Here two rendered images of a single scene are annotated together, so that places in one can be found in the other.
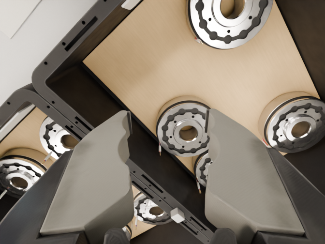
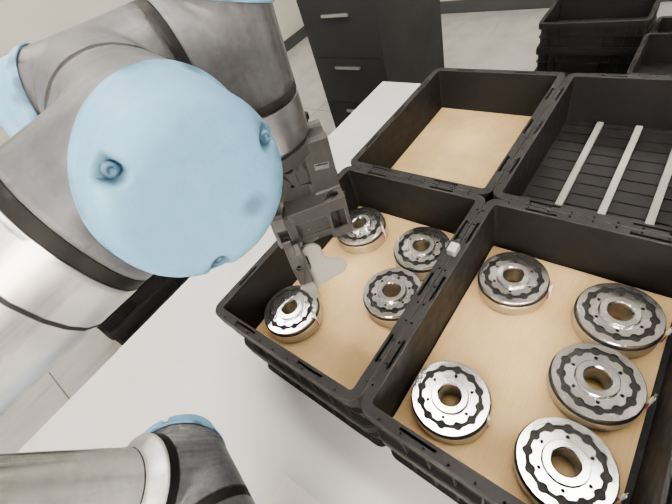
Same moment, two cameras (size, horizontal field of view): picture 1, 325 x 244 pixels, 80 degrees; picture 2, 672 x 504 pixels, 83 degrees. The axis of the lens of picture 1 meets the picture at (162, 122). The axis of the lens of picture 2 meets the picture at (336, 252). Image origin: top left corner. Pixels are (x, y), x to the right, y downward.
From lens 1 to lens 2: 0.44 m
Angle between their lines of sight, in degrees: 51
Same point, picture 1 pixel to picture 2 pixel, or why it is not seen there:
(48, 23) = not seen: outside the picture
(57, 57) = (328, 381)
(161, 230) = (561, 257)
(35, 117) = not seen: hidden behind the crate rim
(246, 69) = (333, 282)
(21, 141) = (507, 485)
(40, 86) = (355, 392)
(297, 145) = (374, 215)
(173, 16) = (308, 347)
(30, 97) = (367, 400)
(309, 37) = not seen: hidden behind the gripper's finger
